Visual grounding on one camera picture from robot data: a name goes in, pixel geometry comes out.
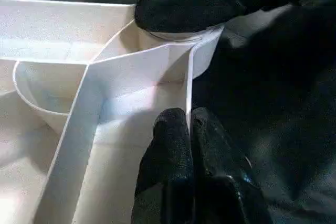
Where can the white plastic table top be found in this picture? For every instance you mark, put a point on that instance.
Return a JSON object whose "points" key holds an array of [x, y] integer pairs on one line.
{"points": [[118, 77]]}

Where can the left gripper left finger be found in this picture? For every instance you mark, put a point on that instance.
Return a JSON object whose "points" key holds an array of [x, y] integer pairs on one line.
{"points": [[168, 171]]}

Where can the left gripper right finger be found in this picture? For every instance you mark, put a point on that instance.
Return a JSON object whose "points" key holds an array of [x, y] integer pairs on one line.
{"points": [[223, 187]]}

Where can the black plastic sheet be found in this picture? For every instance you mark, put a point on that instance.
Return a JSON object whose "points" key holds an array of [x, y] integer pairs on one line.
{"points": [[262, 90]]}

